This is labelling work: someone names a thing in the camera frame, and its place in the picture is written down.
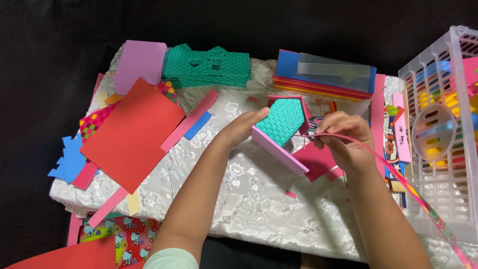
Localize long pink paper strip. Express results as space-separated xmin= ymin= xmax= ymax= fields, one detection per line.
xmin=88 ymin=187 xmax=129 ymax=228
xmin=161 ymin=88 xmax=219 ymax=153
xmin=370 ymin=73 xmax=386 ymax=178

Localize pink glitter ribbon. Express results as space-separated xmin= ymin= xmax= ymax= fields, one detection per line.
xmin=294 ymin=133 xmax=478 ymax=269

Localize person's right hand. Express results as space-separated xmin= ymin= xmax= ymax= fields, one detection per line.
xmin=313 ymin=111 xmax=377 ymax=177

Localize clear plastic sheet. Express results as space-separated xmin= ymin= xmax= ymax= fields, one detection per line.
xmin=298 ymin=52 xmax=374 ymax=92

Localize clear tape roll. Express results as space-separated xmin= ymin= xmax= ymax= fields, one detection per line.
xmin=412 ymin=104 xmax=458 ymax=162

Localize light green sleeve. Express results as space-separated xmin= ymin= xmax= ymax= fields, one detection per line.
xmin=143 ymin=248 xmax=199 ymax=269

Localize blue textured foam strip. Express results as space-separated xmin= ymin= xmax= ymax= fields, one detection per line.
xmin=184 ymin=111 xmax=213 ymax=140

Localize woven checkered paper mat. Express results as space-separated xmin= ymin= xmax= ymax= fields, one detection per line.
xmin=79 ymin=81 xmax=180 ymax=144

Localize stack of purple paper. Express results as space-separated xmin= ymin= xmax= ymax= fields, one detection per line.
xmin=114 ymin=40 xmax=167 ymax=95

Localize person's left hand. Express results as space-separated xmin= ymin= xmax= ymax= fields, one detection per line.
xmin=218 ymin=107 xmax=270 ymax=151

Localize stack of green foam houses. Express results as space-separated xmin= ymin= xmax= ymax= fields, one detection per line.
xmin=162 ymin=43 xmax=252 ymax=89

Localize black scissors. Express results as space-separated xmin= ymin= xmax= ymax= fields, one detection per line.
xmin=306 ymin=116 xmax=325 ymax=141

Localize pale yellow paper strip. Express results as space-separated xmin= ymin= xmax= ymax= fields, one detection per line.
xmin=126 ymin=191 xmax=140 ymax=216

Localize pink label card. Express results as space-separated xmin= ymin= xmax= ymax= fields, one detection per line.
xmin=391 ymin=93 xmax=412 ymax=164

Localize large red paper sheet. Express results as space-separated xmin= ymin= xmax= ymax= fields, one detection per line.
xmin=79 ymin=77 xmax=186 ymax=195

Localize colourful patterned booklet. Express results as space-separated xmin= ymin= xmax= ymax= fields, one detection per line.
xmin=383 ymin=120 xmax=408 ymax=209

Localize pink paper box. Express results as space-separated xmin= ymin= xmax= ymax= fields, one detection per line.
xmin=251 ymin=95 xmax=315 ymax=175

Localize white plastic basket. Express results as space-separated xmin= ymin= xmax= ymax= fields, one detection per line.
xmin=398 ymin=25 xmax=478 ymax=245

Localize pink textured foam strip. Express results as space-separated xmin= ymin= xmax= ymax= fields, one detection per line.
xmin=72 ymin=161 xmax=98 ymax=190

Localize stack of coloured foam sheets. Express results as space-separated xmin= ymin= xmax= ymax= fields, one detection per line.
xmin=273 ymin=49 xmax=377 ymax=101

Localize dark pink paper piece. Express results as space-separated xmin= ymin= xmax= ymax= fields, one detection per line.
xmin=291 ymin=141 xmax=346 ymax=184

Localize teal embossed foam piece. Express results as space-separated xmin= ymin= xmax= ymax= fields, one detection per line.
xmin=255 ymin=98 xmax=305 ymax=147

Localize blue paper cutout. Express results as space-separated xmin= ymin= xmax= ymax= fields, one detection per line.
xmin=48 ymin=135 xmax=99 ymax=184

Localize white embroidered tablecloth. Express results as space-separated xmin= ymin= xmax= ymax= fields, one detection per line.
xmin=49 ymin=43 xmax=478 ymax=269

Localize cartoon cat wrapping paper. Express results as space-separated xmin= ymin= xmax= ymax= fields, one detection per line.
xmin=79 ymin=215 xmax=162 ymax=269

